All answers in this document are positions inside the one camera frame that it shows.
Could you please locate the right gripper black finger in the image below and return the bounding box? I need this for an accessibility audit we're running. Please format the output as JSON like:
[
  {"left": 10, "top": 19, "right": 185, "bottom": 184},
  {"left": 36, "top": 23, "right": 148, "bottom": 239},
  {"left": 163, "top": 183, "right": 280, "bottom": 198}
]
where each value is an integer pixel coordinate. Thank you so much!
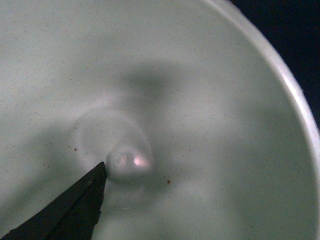
[{"left": 2, "top": 162, "right": 107, "bottom": 240}]

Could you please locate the green bowl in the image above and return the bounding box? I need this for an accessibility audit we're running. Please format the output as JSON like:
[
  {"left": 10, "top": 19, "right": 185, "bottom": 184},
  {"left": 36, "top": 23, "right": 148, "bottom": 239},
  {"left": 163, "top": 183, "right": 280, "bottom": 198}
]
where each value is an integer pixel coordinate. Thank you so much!
[{"left": 0, "top": 0, "right": 320, "bottom": 240}]

